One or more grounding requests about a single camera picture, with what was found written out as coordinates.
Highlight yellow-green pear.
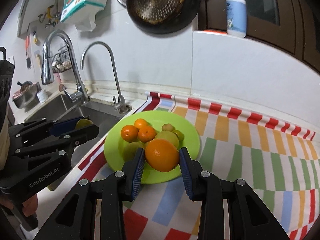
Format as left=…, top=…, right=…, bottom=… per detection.
left=155, top=131, right=180, bottom=148

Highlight brown kiwi right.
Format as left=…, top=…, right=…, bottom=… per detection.
left=162, top=124, right=175, bottom=132

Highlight blue white pump bottle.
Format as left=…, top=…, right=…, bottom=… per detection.
left=226, top=0, right=247, bottom=38

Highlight slim gooseneck faucet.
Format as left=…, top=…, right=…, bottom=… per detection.
left=80, top=41, right=132, bottom=115

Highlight steel sink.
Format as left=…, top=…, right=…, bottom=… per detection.
left=25, top=94, right=125, bottom=167

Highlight black frying pan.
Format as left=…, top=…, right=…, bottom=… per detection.
left=126, top=0, right=201, bottom=34

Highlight orange mandarin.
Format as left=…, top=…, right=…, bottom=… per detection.
left=138, top=126, right=157, bottom=143
left=120, top=125, right=139, bottom=142

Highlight small green fruit back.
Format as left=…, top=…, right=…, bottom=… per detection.
left=173, top=129, right=184, bottom=142

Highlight person's hand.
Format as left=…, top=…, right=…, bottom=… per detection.
left=0, top=193, right=40, bottom=218

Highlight colourful striped table cloth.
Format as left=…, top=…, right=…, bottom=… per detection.
left=77, top=90, right=320, bottom=240

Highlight wall tap yellow handle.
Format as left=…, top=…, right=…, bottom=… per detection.
left=38, top=0, right=61, bottom=28

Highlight orange mandarin lower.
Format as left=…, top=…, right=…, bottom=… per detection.
left=138, top=126, right=157, bottom=143

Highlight wire sponge basket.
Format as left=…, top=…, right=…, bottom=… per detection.
left=50, top=46, right=72, bottom=73

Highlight brass colander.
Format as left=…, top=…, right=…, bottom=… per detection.
left=127, top=0, right=184, bottom=25

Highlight orange mandarin upper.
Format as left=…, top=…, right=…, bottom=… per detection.
left=120, top=125, right=139, bottom=142

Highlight dark wooden window frame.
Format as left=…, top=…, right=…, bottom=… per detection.
left=198, top=0, right=319, bottom=72

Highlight pot by sink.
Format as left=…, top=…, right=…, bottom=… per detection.
left=12, top=81, right=40, bottom=109

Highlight small orange back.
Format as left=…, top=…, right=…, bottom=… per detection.
left=134, top=118, right=149, bottom=129

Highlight green plate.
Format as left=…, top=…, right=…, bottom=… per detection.
left=104, top=111, right=200, bottom=184

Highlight chrome pull-down faucet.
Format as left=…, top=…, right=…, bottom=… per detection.
left=41, top=29, right=89, bottom=103

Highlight teal tissue pack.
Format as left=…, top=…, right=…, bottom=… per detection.
left=60, top=0, right=107, bottom=32

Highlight small green tomato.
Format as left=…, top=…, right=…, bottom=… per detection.
left=75, top=118, right=93, bottom=129

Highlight large green apple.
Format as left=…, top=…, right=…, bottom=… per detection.
left=122, top=142, right=145, bottom=162

